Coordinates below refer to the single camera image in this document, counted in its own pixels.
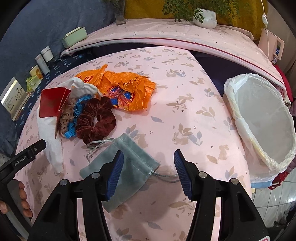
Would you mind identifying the grey drawstring pouch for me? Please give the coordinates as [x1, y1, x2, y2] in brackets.
[79, 133, 180, 213]

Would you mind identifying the dark red velvet scrunchie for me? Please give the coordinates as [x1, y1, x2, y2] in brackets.
[76, 96, 116, 145]

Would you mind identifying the white plastic bag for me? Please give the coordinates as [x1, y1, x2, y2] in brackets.
[37, 77, 102, 174]

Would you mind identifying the blue ribbon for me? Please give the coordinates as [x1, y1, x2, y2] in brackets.
[64, 94, 93, 139]

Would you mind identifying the beige dotted scrunchie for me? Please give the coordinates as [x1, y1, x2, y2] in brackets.
[59, 98, 76, 137]

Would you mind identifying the orange plastic bag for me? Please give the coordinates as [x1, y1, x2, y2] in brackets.
[76, 64, 156, 111]

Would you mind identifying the red envelope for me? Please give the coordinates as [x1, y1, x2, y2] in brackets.
[39, 87, 71, 118]

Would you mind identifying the trash bin with white liner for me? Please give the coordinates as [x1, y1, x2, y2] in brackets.
[223, 74, 295, 188]

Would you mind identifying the person's left hand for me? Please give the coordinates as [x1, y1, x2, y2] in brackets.
[0, 181, 33, 218]

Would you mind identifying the navy floral cloth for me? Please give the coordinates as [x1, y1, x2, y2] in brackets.
[1, 51, 90, 157]

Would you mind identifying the pink floral tablecloth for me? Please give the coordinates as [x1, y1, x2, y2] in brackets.
[14, 46, 255, 241]

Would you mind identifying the white card box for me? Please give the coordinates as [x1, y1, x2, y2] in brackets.
[1, 77, 30, 121]

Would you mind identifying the small green box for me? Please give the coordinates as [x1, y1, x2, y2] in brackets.
[26, 75, 41, 93]

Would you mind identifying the small yellow box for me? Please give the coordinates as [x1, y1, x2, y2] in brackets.
[29, 65, 43, 80]

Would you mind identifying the white cosmetic tube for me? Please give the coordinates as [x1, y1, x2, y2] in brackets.
[35, 54, 50, 75]

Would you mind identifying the white cosmetic jar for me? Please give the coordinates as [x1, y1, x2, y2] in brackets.
[41, 46, 54, 63]

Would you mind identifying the red cushion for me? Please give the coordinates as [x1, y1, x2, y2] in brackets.
[275, 65, 293, 103]

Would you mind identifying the pink mattress pad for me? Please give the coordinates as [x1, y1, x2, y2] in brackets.
[62, 19, 287, 95]

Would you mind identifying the green tissue box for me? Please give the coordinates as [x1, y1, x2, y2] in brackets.
[62, 27, 87, 48]

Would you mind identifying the pink electric kettle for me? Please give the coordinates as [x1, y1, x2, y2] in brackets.
[258, 28, 285, 64]

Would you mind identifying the potted green plant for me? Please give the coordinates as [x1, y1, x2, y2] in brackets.
[162, 0, 240, 23]

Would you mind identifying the glass vase with flowers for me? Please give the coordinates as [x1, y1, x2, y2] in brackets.
[111, 0, 126, 25]

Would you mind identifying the blue wall cloth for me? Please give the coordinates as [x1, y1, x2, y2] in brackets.
[1, 1, 115, 90]

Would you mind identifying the white cable with switch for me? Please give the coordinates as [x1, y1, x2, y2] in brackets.
[260, 0, 271, 61]

